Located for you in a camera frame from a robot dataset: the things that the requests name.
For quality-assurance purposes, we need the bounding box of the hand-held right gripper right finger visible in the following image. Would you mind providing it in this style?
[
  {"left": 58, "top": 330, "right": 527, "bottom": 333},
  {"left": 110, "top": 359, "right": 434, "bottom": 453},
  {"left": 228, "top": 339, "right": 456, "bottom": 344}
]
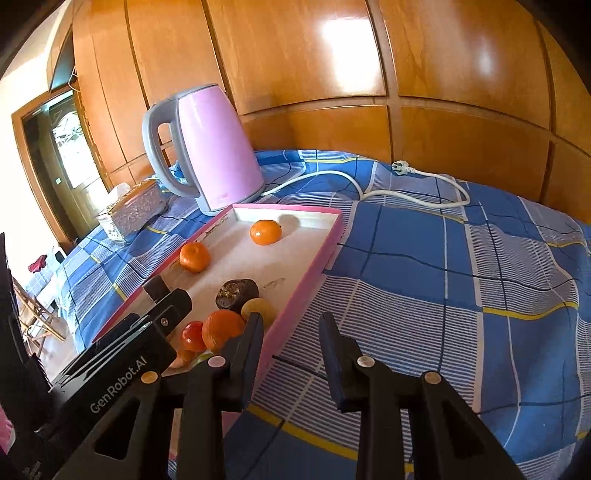
[{"left": 318, "top": 312, "right": 527, "bottom": 480}]

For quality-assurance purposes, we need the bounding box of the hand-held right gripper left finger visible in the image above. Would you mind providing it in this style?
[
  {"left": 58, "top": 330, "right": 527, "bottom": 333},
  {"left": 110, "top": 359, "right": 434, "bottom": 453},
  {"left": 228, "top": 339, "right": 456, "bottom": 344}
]
[{"left": 53, "top": 313, "right": 265, "bottom": 480}]

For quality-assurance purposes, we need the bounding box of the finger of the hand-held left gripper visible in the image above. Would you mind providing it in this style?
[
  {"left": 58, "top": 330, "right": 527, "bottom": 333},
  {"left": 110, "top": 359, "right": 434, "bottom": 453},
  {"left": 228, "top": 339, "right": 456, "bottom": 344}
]
[
  {"left": 92, "top": 313, "right": 154, "bottom": 346},
  {"left": 142, "top": 275, "right": 193, "bottom": 344}
]

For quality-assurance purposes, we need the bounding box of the red tomato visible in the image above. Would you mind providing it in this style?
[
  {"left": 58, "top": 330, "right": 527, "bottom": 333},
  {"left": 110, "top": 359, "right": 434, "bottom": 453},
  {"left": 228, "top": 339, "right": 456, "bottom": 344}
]
[{"left": 181, "top": 320, "right": 206, "bottom": 352}]

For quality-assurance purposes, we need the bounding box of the orange mandarin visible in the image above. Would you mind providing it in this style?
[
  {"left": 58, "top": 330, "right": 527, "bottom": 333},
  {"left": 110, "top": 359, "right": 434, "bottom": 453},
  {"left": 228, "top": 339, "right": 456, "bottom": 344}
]
[
  {"left": 250, "top": 220, "right": 282, "bottom": 246},
  {"left": 201, "top": 309, "right": 247, "bottom": 352},
  {"left": 178, "top": 242, "right": 211, "bottom": 274}
]

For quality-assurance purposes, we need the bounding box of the small yellow fruit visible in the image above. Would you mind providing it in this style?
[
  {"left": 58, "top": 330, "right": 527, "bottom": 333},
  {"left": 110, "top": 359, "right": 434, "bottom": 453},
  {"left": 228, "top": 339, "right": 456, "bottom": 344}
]
[{"left": 241, "top": 298, "right": 278, "bottom": 326}]

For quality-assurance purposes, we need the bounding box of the dark brown fruit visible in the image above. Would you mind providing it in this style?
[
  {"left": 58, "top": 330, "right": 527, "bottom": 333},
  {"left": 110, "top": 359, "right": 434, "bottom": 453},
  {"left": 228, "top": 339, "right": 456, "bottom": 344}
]
[{"left": 215, "top": 278, "right": 259, "bottom": 311}]

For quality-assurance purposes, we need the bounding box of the pink rimmed white tray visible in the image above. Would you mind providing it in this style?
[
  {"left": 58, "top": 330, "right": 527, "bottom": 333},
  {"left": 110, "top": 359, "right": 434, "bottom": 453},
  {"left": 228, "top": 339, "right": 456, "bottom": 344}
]
[{"left": 92, "top": 203, "right": 345, "bottom": 370}]

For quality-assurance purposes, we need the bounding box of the wooden folding chair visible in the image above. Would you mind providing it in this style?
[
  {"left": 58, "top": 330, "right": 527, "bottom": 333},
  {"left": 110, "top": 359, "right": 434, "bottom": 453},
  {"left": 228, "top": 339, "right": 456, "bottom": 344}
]
[{"left": 13, "top": 277, "right": 66, "bottom": 357}]

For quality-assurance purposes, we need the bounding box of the silver tissue box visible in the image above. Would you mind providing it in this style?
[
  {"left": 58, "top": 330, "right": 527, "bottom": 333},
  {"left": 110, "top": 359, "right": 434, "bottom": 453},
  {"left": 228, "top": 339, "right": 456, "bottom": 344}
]
[{"left": 97, "top": 180, "right": 169, "bottom": 243}]

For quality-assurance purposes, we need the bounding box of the blue plaid blanket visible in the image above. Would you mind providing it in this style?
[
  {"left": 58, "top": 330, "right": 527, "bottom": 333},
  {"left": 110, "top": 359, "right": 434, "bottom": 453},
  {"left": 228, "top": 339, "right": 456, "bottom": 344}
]
[{"left": 60, "top": 148, "right": 591, "bottom": 480}]

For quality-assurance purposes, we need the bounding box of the pink electric kettle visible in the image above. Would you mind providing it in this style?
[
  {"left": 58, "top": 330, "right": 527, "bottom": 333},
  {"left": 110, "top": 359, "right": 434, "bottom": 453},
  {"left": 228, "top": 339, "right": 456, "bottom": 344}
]
[{"left": 141, "top": 84, "right": 265, "bottom": 217}]

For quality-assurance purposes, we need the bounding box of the wooden framed door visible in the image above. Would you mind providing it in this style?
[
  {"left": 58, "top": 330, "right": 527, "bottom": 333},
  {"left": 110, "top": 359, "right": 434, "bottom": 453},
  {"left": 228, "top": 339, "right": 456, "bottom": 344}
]
[{"left": 13, "top": 90, "right": 112, "bottom": 241}]

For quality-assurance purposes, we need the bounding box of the wooden wardrobe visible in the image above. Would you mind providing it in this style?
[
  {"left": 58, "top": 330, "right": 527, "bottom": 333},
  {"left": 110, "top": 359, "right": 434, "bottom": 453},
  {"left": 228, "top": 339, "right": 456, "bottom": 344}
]
[{"left": 46, "top": 0, "right": 591, "bottom": 213}]

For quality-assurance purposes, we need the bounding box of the white power cable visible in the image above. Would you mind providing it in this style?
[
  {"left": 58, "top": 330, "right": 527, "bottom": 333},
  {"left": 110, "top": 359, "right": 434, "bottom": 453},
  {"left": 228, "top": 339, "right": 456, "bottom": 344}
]
[{"left": 263, "top": 160, "right": 471, "bottom": 209}]

